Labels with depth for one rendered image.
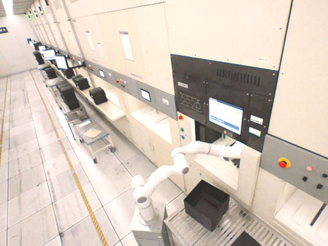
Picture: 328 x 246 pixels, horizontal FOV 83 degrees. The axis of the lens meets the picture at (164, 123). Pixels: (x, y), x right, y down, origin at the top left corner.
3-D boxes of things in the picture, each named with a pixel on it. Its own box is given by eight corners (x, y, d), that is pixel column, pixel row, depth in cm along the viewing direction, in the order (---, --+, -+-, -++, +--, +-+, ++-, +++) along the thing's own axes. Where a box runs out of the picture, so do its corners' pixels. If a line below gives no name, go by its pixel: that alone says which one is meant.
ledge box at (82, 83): (76, 89, 475) (72, 79, 461) (87, 85, 489) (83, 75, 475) (80, 91, 454) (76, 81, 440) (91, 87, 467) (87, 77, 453)
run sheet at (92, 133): (82, 134, 351) (81, 134, 350) (91, 128, 367) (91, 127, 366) (92, 138, 336) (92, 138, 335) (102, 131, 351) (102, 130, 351)
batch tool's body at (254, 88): (184, 199, 258) (165, 55, 154) (228, 164, 300) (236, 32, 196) (239, 254, 195) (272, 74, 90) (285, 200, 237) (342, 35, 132)
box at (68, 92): (63, 98, 455) (58, 88, 441) (74, 94, 467) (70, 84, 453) (65, 101, 433) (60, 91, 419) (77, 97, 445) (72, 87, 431)
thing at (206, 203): (202, 190, 179) (201, 178, 170) (229, 207, 161) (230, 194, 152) (184, 212, 163) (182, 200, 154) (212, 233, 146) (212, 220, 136)
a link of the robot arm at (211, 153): (216, 142, 135) (246, 149, 147) (202, 142, 149) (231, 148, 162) (215, 155, 133) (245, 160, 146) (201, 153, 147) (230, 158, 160)
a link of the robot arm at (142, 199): (137, 191, 154) (140, 208, 141) (128, 184, 147) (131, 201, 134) (186, 157, 150) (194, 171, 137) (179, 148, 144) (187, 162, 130)
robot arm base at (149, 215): (135, 224, 160) (130, 212, 150) (140, 204, 175) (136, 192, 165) (156, 226, 156) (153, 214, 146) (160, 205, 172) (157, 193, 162)
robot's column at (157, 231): (146, 266, 198) (129, 229, 157) (151, 238, 221) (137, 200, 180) (172, 269, 192) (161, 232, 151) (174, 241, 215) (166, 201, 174)
